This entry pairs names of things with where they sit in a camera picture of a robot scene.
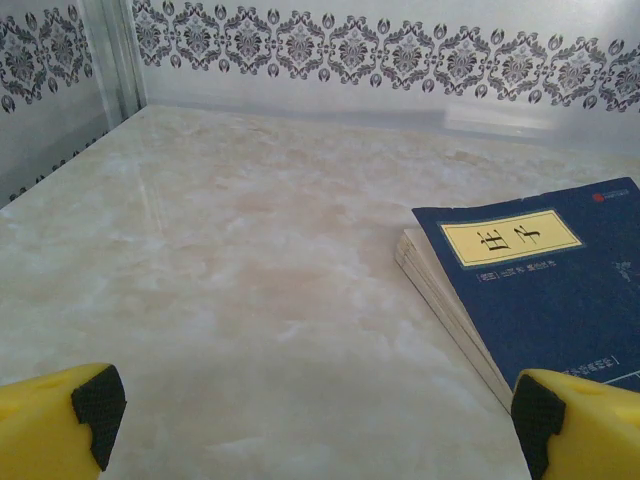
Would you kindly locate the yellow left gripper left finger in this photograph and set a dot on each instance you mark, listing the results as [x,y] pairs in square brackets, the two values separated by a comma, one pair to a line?
[40,430]

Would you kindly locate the aluminium frame post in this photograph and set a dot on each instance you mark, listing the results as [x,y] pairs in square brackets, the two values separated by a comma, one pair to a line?
[117,60]

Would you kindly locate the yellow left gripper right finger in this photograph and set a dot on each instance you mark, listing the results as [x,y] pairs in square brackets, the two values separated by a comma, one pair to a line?
[590,435]

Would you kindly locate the dark blue book yellow label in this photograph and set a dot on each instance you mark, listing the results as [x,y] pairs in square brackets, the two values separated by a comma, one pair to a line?
[540,300]

